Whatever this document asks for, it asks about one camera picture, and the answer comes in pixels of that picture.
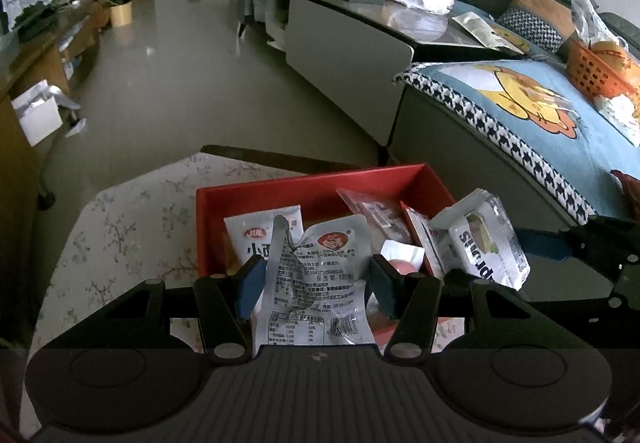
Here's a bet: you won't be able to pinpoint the houndstooth cushion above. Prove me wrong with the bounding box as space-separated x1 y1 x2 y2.
497 6 564 53

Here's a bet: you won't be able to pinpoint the clear striped snack packet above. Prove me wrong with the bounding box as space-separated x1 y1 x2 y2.
336 187 417 245

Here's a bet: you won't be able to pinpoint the clear plastic bag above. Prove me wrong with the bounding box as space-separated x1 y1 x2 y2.
570 0 630 51

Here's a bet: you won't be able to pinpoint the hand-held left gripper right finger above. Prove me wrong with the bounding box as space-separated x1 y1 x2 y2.
369 254 551 367

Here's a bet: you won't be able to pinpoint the white cardboard box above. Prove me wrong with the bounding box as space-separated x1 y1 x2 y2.
11 80 82 147

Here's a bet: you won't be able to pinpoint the white printed snack packet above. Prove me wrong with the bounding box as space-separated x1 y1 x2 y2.
251 213 377 355

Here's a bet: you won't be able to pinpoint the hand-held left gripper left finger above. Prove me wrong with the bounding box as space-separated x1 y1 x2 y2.
91 255 267 366

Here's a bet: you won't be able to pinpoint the white packet red bands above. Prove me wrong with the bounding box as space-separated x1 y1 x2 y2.
400 206 447 280

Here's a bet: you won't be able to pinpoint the red cardboard box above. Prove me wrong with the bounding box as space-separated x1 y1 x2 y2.
196 164 457 349

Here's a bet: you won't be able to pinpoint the white snack packet red label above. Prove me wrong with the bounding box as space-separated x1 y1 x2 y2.
223 204 304 276

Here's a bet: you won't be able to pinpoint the blue cartoon blanket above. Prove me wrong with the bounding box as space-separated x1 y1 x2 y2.
392 59 640 226

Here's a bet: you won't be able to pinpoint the pale paper packet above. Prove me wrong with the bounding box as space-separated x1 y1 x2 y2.
451 12 507 47

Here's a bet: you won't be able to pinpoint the white cake packet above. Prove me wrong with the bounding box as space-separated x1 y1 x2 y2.
429 188 532 292

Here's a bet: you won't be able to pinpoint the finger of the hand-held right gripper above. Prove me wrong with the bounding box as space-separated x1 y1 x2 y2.
514 227 591 262
442 267 474 289

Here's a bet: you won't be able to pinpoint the wooden television cabinet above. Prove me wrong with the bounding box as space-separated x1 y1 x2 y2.
0 0 103 224

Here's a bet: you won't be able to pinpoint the green grey sofa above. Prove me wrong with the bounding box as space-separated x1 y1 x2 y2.
385 0 640 244

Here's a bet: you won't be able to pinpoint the white crumpled bag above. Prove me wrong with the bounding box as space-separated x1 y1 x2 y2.
594 92 640 147

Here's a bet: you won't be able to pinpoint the orange plastic basket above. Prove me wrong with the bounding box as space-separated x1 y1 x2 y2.
565 40 640 100

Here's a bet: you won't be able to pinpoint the red snack bag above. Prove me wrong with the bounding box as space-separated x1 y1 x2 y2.
609 169 640 220

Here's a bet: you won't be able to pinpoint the yellow waste bin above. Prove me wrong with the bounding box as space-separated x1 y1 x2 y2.
106 0 134 27

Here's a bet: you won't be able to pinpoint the brown cushion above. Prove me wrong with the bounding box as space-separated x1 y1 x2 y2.
515 0 576 36

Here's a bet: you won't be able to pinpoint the grey coffee table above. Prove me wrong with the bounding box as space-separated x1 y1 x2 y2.
236 0 506 147

